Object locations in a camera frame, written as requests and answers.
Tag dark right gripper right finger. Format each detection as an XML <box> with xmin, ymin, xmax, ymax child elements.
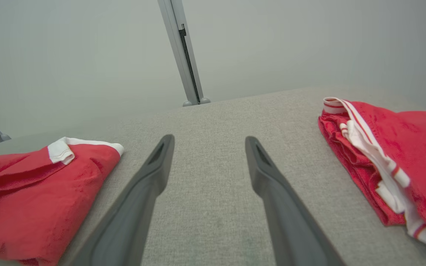
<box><xmin>245</xmin><ymin>136</ymin><xmax>346</xmax><ymax>266</ymax></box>

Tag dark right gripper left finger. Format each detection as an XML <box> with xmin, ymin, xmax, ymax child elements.
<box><xmin>71</xmin><ymin>134</ymin><xmax>175</xmax><ymax>266</ymax></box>

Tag red shorts white trim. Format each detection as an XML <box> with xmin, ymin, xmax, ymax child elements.
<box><xmin>0</xmin><ymin>137</ymin><xmax>125</xmax><ymax>266</ymax></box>

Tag red printed basketball jersey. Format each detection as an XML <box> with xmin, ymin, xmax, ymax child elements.
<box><xmin>318</xmin><ymin>97</ymin><xmax>426</xmax><ymax>254</ymax></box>

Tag grey fabric-covered table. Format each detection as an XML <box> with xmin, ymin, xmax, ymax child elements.
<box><xmin>0</xmin><ymin>86</ymin><xmax>426</xmax><ymax>266</ymax></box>

